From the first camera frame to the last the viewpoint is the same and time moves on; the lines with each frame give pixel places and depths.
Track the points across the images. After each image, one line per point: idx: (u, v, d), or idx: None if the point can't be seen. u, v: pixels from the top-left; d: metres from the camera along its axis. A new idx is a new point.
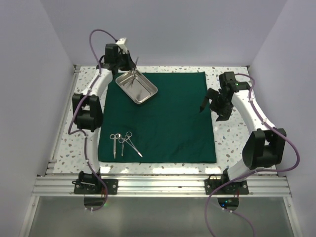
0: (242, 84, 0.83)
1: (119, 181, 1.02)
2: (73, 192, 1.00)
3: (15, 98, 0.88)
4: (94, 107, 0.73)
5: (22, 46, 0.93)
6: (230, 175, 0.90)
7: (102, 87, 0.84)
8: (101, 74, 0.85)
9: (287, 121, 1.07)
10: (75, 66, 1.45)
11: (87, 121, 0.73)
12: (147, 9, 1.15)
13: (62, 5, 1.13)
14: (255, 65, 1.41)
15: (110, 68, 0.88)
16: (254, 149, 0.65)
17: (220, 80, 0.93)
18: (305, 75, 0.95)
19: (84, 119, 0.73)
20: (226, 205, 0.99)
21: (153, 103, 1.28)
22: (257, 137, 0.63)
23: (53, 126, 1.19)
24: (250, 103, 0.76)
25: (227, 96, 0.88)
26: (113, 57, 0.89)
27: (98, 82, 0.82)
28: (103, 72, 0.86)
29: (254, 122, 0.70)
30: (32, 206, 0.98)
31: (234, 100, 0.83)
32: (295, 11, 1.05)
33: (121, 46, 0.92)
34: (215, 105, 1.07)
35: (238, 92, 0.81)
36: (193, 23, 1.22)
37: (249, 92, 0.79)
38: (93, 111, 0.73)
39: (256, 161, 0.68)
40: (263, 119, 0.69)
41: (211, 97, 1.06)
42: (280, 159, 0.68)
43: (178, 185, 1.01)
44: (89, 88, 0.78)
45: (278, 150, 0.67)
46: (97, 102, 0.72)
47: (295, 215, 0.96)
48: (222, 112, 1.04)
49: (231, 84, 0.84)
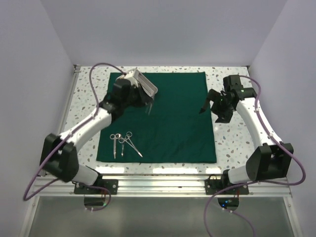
0: (249, 91, 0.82)
1: (119, 181, 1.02)
2: (73, 192, 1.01)
3: (15, 98, 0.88)
4: (63, 159, 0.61)
5: (22, 45, 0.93)
6: (231, 177, 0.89)
7: (90, 132, 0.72)
8: (96, 116, 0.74)
9: (287, 121, 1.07)
10: (75, 66, 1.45)
11: (54, 170, 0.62)
12: (147, 9, 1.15)
13: (62, 5, 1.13)
14: (255, 65, 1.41)
15: (111, 110, 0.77)
16: (259, 165, 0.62)
17: (224, 83, 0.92)
18: (306, 74, 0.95)
19: (50, 167, 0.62)
20: (226, 205, 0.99)
21: (153, 103, 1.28)
22: (262, 152, 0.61)
23: (53, 126, 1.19)
24: (256, 113, 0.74)
25: (232, 102, 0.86)
26: (119, 98, 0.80)
27: (85, 126, 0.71)
28: (99, 114, 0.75)
29: (260, 136, 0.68)
30: (32, 207, 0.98)
31: (239, 108, 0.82)
32: (295, 11, 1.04)
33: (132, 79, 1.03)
34: (216, 107, 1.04)
35: (244, 100, 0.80)
36: (194, 22, 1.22)
37: (256, 100, 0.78)
38: (62, 162, 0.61)
39: (260, 177, 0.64)
40: (270, 133, 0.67)
41: (213, 98, 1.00)
42: (285, 173, 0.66)
43: (178, 185, 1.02)
44: (70, 133, 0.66)
45: (284, 165, 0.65)
46: (67, 154, 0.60)
47: (295, 215, 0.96)
48: (224, 115, 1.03)
49: (237, 90, 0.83)
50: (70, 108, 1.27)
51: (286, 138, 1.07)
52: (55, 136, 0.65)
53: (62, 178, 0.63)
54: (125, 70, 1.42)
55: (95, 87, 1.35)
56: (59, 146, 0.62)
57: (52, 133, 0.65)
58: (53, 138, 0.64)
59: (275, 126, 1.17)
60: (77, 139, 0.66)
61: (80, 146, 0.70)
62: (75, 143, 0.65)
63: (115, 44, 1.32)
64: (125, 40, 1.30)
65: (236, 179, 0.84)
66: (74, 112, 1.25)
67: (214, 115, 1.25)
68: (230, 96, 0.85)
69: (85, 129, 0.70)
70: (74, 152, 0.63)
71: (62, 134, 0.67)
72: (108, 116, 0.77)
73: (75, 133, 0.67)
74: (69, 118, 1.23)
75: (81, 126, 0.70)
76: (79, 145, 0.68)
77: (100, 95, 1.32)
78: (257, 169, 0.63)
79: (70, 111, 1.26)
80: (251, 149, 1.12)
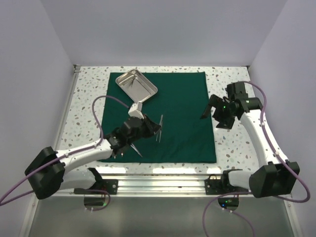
0: (253, 102, 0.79)
1: (119, 181, 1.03)
2: (73, 192, 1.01)
3: (15, 98, 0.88)
4: (48, 177, 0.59)
5: (22, 45, 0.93)
6: (231, 179, 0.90)
7: (85, 160, 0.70)
8: (98, 147, 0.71)
9: (288, 121, 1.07)
10: (75, 66, 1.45)
11: (36, 183, 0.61)
12: (147, 9, 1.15)
13: (62, 5, 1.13)
14: (255, 65, 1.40)
15: (113, 146, 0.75)
16: (263, 183, 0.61)
17: (229, 90, 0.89)
18: (306, 74, 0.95)
19: (33, 179, 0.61)
20: (226, 205, 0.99)
21: (153, 103, 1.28)
22: (267, 172, 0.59)
23: (53, 126, 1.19)
24: (262, 128, 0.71)
25: (236, 113, 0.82)
26: (125, 138, 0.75)
27: (83, 152, 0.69)
28: (102, 146, 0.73)
29: (265, 152, 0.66)
30: (32, 207, 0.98)
31: (243, 119, 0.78)
32: (295, 10, 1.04)
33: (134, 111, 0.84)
34: (217, 114, 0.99)
35: (249, 112, 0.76)
36: (193, 22, 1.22)
37: (261, 113, 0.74)
38: (46, 180, 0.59)
39: (264, 193, 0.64)
40: (276, 151, 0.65)
41: (215, 105, 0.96)
42: (289, 189, 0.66)
43: (178, 185, 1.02)
44: (67, 154, 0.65)
45: (289, 183, 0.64)
46: (53, 176, 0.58)
47: (295, 215, 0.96)
48: (226, 122, 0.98)
49: (241, 100, 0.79)
50: (70, 108, 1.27)
51: (286, 138, 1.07)
52: (52, 150, 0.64)
53: (39, 194, 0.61)
54: (125, 70, 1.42)
55: (95, 87, 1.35)
56: (50, 164, 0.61)
57: (50, 147, 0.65)
58: (49, 152, 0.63)
59: (275, 126, 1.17)
60: (70, 163, 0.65)
61: (70, 169, 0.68)
62: (66, 166, 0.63)
63: (115, 43, 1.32)
64: (125, 40, 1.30)
65: (237, 183, 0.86)
66: (74, 112, 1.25)
67: (215, 121, 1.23)
68: (234, 106, 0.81)
69: (81, 154, 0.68)
70: (61, 175, 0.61)
71: (60, 150, 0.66)
72: (109, 151, 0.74)
73: (70, 156, 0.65)
74: (68, 118, 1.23)
75: (79, 151, 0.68)
76: (69, 168, 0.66)
77: (100, 95, 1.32)
78: (261, 186, 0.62)
79: (70, 110, 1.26)
80: (251, 150, 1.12)
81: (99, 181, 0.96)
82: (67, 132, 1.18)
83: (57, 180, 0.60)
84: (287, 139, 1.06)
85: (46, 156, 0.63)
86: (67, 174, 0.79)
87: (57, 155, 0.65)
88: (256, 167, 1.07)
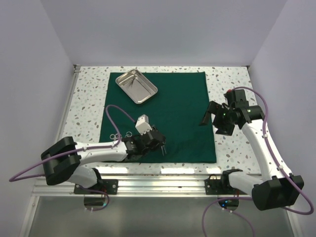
0: (255, 110, 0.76)
1: (119, 181, 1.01)
2: (73, 192, 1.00)
3: (15, 98, 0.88)
4: (61, 167, 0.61)
5: (22, 45, 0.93)
6: (231, 182, 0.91)
7: (99, 157, 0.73)
8: (113, 148, 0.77)
9: (287, 121, 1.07)
10: (75, 66, 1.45)
11: (49, 169, 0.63)
12: (146, 9, 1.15)
13: (62, 5, 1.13)
14: (255, 65, 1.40)
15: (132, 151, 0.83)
16: (267, 197, 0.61)
17: (229, 98, 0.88)
18: (306, 74, 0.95)
19: (48, 165, 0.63)
20: (226, 205, 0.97)
21: (153, 103, 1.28)
22: (271, 186, 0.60)
23: (53, 126, 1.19)
24: (265, 139, 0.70)
25: (236, 122, 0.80)
26: (144, 146, 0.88)
27: (100, 150, 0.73)
28: (117, 148, 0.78)
29: (268, 166, 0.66)
30: (32, 207, 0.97)
31: (245, 130, 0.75)
32: (296, 10, 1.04)
33: (141, 124, 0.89)
34: (217, 121, 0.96)
35: (251, 122, 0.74)
36: (193, 22, 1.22)
37: (264, 123, 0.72)
38: (59, 170, 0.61)
39: (268, 207, 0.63)
40: (279, 165, 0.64)
41: (214, 111, 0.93)
42: (293, 201, 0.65)
43: (178, 185, 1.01)
44: (85, 148, 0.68)
45: (292, 195, 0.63)
46: (68, 166, 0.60)
47: (295, 216, 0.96)
48: (226, 128, 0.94)
49: (242, 109, 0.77)
50: (70, 108, 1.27)
51: (286, 138, 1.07)
52: (71, 141, 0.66)
53: (49, 181, 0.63)
54: (125, 70, 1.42)
55: (95, 87, 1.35)
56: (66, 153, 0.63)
57: (71, 137, 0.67)
58: (69, 142, 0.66)
59: (275, 126, 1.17)
60: (86, 157, 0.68)
61: (84, 163, 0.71)
62: (82, 159, 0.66)
63: (114, 43, 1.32)
64: (125, 40, 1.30)
65: (236, 184, 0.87)
66: (74, 112, 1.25)
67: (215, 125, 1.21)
68: (235, 115, 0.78)
69: (99, 152, 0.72)
70: (75, 167, 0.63)
71: (78, 143, 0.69)
72: (124, 154, 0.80)
73: (88, 151, 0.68)
74: (68, 118, 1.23)
75: (98, 148, 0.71)
76: (83, 162, 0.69)
77: (100, 95, 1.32)
78: (265, 201, 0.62)
79: (70, 110, 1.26)
80: (250, 149, 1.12)
81: (98, 183, 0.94)
82: (67, 132, 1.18)
83: (68, 172, 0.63)
84: (287, 139, 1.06)
85: (65, 145, 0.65)
86: (79, 169, 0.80)
87: (75, 146, 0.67)
88: (256, 167, 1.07)
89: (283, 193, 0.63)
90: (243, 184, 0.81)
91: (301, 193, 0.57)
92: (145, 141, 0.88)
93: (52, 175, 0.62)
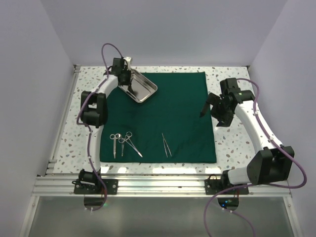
0: (247, 94, 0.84)
1: (119, 181, 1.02)
2: (73, 192, 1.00)
3: (16, 98, 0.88)
4: (99, 105, 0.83)
5: (23, 46, 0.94)
6: (231, 178, 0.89)
7: (108, 88, 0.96)
8: (108, 78, 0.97)
9: (286, 121, 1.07)
10: (75, 66, 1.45)
11: (92, 117, 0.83)
12: (147, 10, 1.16)
13: (62, 7, 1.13)
14: (255, 64, 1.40)
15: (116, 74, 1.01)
16: (261, 169, 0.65)
17: (222, 87, 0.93)
18: (305, 74, 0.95)
19: (90, 116, 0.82)
20: (226, 205, 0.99)
21: (153, 103, 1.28)
22: (263, 156, 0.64)
23: (53, 126, 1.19)
24: (256, 116, 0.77)
25: (231, 106, 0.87)
26: (119, 67, 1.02)
27: (105, 83, 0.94)
28: (110, 77, 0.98)
29: (260, 139, 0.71)
30: (32, 207, 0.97)
31: (238, 111, 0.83)
32: (295, 11, 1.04)
33: (127, 61, 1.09)
34: (215, 111, 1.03)
35: (243, 103, 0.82)
36: (194, 23, 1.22)
37: (254, 103, 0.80)
38: (99, 107, 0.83)
39: (262, 180, 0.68)
40: (270, 137, 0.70)
41: (212, 102, 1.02)
42: (286, 176, 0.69)
43: (178, 185, 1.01)
44: (98, 88, 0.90)
45: (285, 168, 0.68)
46: (101, 100, 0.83)
47: (296, 216, 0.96)
48: (224, 119, 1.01)
49: (234, 93, 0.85)
50: (70, 108, 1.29)
51: (285, 137, 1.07)
52: (87, 92, 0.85)
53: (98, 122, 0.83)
54: None
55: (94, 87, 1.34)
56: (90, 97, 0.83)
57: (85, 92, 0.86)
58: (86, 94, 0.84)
59: (274, 126, 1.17)
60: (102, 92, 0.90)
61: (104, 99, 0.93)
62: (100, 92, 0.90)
63: (115, 44, 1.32)
64: (125, 40, 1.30)
65: (236, 180, 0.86)
66: (74, 111, 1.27)
67: (215, 120, 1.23)
68: (228, 99, 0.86)
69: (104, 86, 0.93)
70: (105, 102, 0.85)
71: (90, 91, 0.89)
72: (116, 78, 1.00)
73: (100, 89, 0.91)
74: (68, 118, 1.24)
75: (102, 84, 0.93)
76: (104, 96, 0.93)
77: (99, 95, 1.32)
78: (259, 173, 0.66)
79: (70, 110, 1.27)
80: (250, 149, 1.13)
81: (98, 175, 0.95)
82: (67, 132, 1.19)
83: (105, 105, 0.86)
84: (286, 138, 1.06)
85: (84, 97, 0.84)
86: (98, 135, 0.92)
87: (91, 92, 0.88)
88: None
89: (275, 168, 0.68)
90: (244, 179, 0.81)
91: (293, 160, 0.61)
92: (117, 65, 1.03)
93: (100, 115, 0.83)
